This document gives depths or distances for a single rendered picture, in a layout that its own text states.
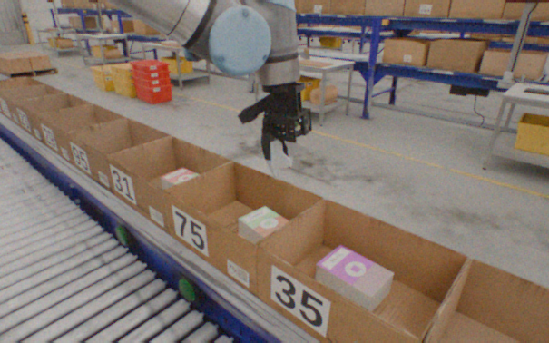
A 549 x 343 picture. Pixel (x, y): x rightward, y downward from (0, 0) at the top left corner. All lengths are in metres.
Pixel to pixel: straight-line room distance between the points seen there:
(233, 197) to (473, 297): 0.81
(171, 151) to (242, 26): 1.12
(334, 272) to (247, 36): 0.62
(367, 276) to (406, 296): 0.12
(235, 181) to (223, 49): 0.84
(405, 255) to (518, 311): 0.26
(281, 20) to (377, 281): 0.62
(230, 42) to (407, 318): 0.74
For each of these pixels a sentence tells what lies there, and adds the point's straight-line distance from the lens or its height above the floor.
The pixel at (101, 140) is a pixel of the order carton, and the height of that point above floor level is 0.97.
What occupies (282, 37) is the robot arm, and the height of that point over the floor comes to 1.50.
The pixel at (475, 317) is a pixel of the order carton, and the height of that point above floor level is 0.90.
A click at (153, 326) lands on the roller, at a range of 1.11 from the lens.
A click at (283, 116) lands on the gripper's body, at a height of 1.35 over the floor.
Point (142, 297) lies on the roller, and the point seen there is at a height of 0.74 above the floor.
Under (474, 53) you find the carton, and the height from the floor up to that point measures 1.02.
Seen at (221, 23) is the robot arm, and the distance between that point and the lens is 0.48.
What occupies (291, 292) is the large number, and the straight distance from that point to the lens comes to 0.82.
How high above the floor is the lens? 1.56
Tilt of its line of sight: 27 degrees down
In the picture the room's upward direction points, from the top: straight up
